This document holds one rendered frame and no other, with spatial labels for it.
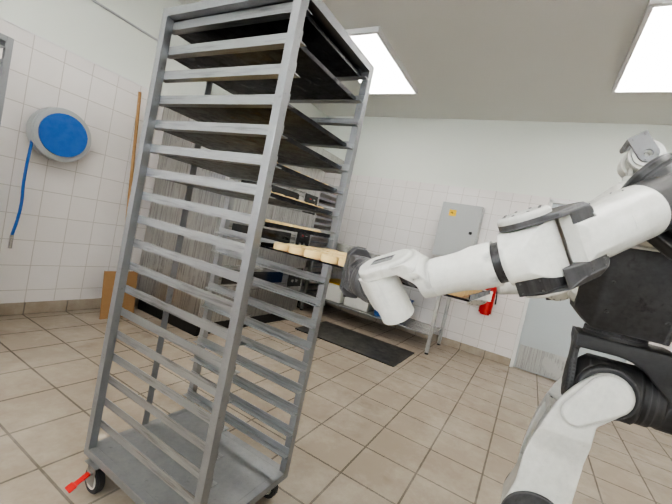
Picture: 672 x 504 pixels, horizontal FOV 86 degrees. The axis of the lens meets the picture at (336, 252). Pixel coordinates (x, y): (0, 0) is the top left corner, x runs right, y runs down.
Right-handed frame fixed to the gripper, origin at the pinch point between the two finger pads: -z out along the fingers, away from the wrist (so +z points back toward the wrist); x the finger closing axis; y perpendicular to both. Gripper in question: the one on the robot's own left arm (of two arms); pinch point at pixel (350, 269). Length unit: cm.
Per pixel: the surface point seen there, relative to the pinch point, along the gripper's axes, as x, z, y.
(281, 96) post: 42, -19, 24
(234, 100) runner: 42, -37, 38
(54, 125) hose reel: 41, -234, 172
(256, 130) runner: 33, -29, 29
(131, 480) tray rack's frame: -93, -46, 47
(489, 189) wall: 106, -315, -266
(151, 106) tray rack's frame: 39, -63, 67
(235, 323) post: -23.5, -19.5, 24.0
